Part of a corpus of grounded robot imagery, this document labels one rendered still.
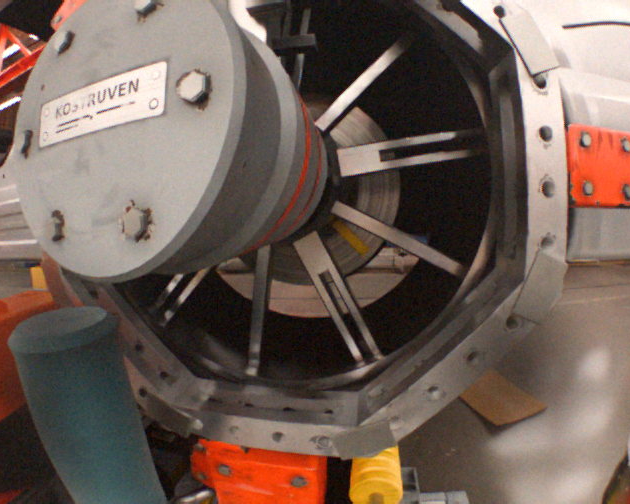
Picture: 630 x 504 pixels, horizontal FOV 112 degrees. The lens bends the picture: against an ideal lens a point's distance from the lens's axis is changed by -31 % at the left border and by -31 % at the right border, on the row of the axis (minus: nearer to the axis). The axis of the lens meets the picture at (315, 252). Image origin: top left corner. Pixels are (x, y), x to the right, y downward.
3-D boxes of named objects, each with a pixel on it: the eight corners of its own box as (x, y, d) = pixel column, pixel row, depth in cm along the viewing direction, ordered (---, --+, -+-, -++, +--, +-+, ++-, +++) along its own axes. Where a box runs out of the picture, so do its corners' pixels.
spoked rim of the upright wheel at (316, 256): (413, 38, 48) (169, 100, 56) (438, -53, 25) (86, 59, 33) (462, 303, 53) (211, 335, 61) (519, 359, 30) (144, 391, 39)
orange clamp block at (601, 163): (524, 206, 27) (591, 208, 26) (570, 205, 19) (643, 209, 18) (522, 138, 26) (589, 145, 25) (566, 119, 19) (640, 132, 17)
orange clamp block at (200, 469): (215, 393, 35) (215, 443, 37) (185, 430, 28) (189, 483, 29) (268, 407, 34) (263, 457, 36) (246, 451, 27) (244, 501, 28)
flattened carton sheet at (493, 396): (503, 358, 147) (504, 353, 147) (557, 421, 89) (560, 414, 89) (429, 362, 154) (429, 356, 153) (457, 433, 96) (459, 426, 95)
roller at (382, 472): (387, 390, 53) (389, 363, 52) (401, 530, 24) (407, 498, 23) (356, 389, 54) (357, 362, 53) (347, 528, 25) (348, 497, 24)
